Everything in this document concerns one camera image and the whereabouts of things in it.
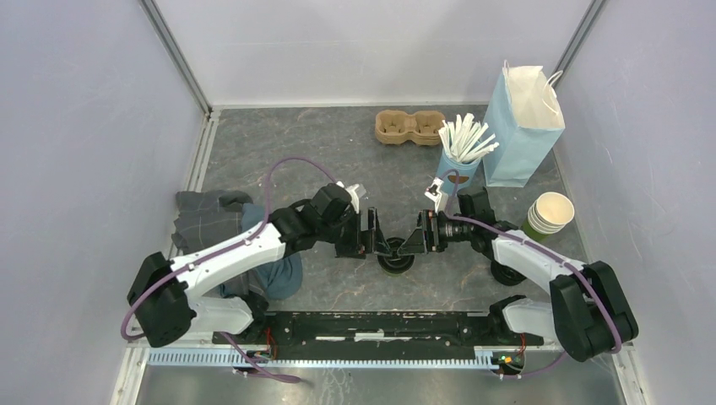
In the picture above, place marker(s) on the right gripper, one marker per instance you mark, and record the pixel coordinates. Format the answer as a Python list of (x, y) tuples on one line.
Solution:
[(426, 237)]

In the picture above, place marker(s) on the brown cardboard cup carrier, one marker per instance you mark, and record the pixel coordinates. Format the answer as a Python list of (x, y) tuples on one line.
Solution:
[(397, 127)]

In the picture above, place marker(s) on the blue cloth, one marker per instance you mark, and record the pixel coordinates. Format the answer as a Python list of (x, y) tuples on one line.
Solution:
[(273, 281)]

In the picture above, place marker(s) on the grey checked cloth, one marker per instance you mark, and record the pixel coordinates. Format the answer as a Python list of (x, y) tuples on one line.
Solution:
[(202, 220)]

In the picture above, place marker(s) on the light blue paper bag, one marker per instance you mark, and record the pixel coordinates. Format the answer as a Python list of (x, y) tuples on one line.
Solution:
[(526, 119)]

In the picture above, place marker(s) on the stack of black lids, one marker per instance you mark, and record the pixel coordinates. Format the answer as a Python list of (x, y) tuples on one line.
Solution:
[(506, 275)]

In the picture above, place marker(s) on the stack of green paper cups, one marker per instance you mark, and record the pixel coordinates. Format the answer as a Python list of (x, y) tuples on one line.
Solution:
[(550, 213)]

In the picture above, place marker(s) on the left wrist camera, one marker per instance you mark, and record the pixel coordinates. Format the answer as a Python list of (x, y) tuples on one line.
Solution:
[(357, 192)]

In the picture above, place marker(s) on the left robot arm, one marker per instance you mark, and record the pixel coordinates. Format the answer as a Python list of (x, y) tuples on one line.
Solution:
[(168, 297)]

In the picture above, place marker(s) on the black plastic cup lid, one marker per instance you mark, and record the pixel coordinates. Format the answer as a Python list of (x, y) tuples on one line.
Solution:
[(395, 264)]

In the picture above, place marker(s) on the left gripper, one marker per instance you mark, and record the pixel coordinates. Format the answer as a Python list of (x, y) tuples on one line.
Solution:
[(363, 242)]

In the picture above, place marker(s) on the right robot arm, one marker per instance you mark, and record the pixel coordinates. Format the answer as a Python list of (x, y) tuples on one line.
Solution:
[(587, 314)]

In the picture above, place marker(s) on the blue straw holder cup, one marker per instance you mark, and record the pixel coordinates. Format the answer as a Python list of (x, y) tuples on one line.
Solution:
[(455, 174)]

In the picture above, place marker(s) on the white wrapped straws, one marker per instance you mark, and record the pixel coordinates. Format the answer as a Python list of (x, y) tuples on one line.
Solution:
[(464, 140)]

